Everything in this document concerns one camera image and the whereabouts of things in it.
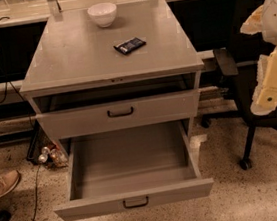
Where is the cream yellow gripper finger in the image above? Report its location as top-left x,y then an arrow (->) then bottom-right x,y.
250,46 -> 277,116

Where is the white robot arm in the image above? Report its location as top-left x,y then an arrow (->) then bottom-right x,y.
240,0 -> 277,116

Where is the dark blue rxbar wrapper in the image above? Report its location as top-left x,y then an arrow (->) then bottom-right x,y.
114,37 -> 146,55

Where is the black office chair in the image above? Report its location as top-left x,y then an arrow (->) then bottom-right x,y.
184,0 -> 277,176

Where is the tan shoe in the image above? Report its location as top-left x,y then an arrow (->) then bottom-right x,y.
0,170 -> 21,198

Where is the clear plastic bottles pile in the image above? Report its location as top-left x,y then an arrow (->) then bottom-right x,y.
38,145 -> 68,169

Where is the white ceramic bowl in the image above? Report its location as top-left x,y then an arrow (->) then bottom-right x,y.
87,2 -> 117,28

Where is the black power cable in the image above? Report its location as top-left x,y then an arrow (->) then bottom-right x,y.
0,14 -> 49,221

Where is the grey drawer cabinet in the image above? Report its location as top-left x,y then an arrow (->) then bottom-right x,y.
20,0 -> 204,153

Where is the open grey bottom drawer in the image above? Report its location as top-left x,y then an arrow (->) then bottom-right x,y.
55,121 -> 214,221

